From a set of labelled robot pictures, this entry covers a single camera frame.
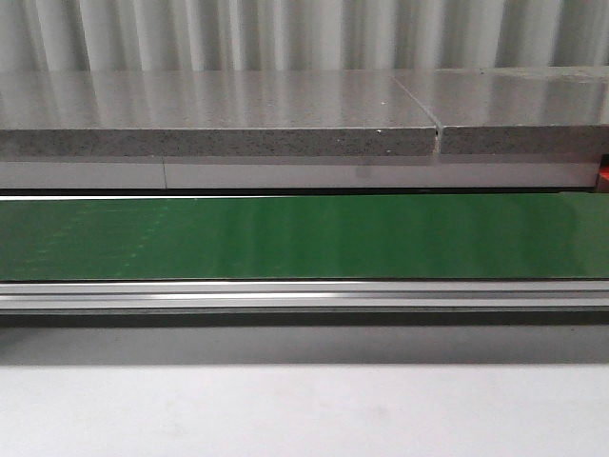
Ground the aluminium conveyor frame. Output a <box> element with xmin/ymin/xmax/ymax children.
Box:
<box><xmin>1</xmin><ymin>280</ymin><xmax>608</xmax><ymax>316</ymax></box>

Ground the red plastic tray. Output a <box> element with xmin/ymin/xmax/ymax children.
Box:
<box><xmin>596</xmin><ymin>154</ymin><xmax>609</xmax><ymax>193</ymax></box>

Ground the grey stone slab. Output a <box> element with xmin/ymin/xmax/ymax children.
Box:
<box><xmin>1</xmin><ymin>70</ymin><xmax>436</xmax><ymax>158</ymax></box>
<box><xmin>394</xmin><ymin>67</ymin><xmax>608</xmax><ymax>157</ymax></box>

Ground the green conveyor belt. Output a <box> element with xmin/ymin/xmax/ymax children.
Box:
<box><xmin>1</xmin><ymin>192</ymin><xmax>608</xmax><ymax>282</ymax></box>

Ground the grey stone slab right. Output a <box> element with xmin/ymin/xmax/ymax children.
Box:
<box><xmin>394</xmin><ymin>67</ymin><xmax>608</xmax><ymax>157</ymax></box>

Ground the white pleated curtain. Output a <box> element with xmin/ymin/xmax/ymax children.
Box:
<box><xmin>1</xmin><ymin>1</ymin><xmax>608</xmax><ymax>71</ymax></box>

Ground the grey stone slab left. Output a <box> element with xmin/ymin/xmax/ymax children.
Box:
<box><xmin>1</xmin><ymin>70</ymin><xmax>436</xmax><ymax>158</ymax></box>

